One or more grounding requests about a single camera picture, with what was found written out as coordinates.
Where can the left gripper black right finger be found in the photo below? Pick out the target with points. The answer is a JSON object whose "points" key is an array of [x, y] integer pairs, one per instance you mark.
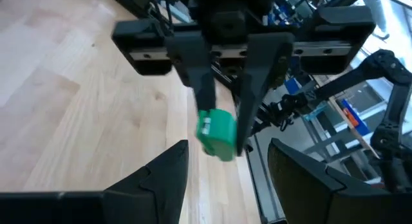
{"points": [[309, 192]]}

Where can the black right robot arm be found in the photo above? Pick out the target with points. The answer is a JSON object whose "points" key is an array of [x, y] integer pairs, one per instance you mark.
{"points": [[383, 60]]}

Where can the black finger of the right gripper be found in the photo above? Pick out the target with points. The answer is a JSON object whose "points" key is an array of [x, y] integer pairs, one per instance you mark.
{"points": [[260, 63], [196, 63]]}

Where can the black aluminium table frame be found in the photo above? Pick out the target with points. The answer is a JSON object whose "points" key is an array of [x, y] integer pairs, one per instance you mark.
{"points": [[267, 198]]}

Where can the green mini stapler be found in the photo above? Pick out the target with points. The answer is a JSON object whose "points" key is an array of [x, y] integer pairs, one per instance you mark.
{"points": [[219, 134]]}

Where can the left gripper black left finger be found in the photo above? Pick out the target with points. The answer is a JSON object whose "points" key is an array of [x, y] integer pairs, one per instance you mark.
{"points": [[157, 192]]}

